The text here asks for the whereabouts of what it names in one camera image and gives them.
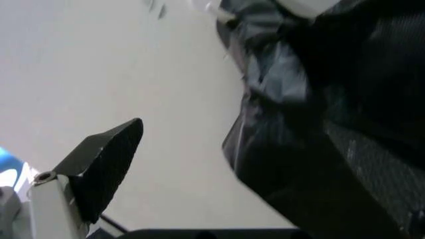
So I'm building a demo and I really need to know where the thin black cable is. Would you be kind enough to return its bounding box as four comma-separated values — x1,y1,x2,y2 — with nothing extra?
98,214,126,231

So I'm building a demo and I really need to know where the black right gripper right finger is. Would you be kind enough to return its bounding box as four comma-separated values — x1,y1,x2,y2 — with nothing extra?
324,121,425,239

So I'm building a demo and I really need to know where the black plastic garbage bag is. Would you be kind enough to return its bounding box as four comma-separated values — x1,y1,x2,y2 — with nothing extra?
214,0,425,239

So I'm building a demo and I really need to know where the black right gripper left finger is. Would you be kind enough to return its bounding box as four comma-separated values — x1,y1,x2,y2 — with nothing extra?
30,118,144,239

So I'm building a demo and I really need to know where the white trash bin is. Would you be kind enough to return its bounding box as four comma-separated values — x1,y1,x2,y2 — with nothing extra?
273,0,330,19

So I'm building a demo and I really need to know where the blue plastic object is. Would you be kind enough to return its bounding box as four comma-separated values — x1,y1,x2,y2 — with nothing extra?
0,146,25,173

